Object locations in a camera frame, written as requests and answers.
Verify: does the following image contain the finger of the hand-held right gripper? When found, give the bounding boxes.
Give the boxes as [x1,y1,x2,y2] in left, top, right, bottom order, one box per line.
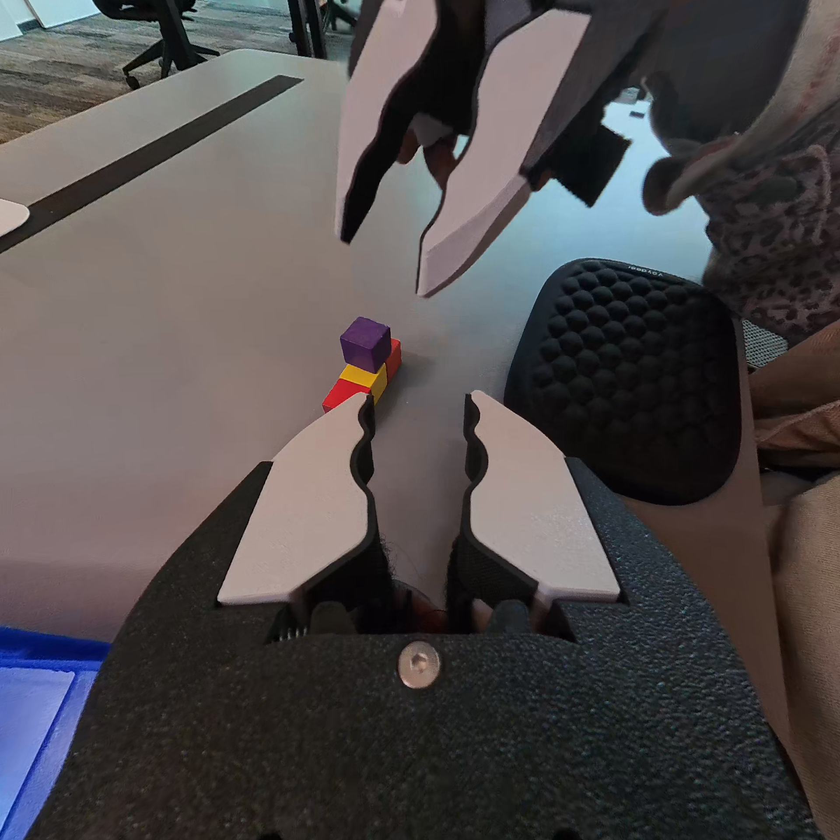
[333,0,441,247]
[415,10,595,299]

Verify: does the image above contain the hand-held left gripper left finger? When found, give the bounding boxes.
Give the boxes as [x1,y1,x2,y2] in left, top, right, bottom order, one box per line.
[217,392,382,608]

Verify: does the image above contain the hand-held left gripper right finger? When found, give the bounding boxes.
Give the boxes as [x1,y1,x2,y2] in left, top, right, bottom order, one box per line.
[459,390,622,608]

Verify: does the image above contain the yellow wooden cube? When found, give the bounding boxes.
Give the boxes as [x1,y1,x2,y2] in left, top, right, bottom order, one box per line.
[339,363,388,404]

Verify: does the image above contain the purple wooden cube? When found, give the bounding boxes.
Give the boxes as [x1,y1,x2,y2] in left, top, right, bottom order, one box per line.
[340,316,392,374]

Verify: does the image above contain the blue plastic bin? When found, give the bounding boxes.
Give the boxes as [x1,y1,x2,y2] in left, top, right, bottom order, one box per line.
[0,625,112,840]

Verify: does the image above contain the person's right forearm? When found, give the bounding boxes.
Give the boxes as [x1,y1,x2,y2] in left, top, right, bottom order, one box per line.
[640,0,840,217]

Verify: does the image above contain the grey desk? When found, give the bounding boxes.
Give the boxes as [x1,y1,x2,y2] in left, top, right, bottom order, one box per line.
[0,47,795,749]

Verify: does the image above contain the person's right hand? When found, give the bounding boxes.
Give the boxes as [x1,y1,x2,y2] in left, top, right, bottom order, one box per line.
[397,125,460,193]

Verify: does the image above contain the black table leg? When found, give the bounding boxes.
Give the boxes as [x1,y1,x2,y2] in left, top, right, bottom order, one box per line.
[287,0,328,60]

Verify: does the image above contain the black bumpy armrest pad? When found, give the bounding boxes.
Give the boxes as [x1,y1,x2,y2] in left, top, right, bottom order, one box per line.
[504,258,746,506]

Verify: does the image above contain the black office chair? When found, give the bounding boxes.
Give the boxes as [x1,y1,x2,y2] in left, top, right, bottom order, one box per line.
[92,0,221,91]

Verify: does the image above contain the grey mesh chair seat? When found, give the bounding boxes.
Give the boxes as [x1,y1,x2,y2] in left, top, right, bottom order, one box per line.
[742,318,788,370]

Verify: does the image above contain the beige trousers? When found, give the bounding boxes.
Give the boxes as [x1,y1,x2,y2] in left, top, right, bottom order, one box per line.
[748,325,840,840]

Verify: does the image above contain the black desk cable strip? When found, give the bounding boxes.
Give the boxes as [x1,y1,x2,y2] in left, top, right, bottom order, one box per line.
[0,74,305,256]

